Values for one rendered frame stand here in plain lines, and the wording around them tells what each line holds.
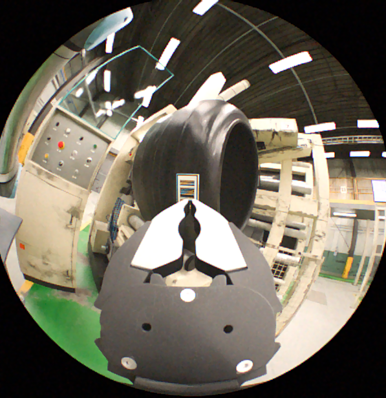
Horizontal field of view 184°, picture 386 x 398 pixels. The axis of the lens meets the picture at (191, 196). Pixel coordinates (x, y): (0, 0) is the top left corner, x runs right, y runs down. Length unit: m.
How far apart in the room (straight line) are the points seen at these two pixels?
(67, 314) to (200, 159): 1.22
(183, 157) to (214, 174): 0.07
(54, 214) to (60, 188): 0.16
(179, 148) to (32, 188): 0.88
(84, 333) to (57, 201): 0.87
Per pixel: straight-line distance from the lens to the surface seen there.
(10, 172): 0.61
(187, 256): 0.28
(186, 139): 0.23
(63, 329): 1.12
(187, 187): 0.20
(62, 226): 0.91
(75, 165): 0.89
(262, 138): 0.91
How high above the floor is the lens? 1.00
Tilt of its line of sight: 9 degrees up
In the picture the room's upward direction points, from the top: 21 degrees clockwise
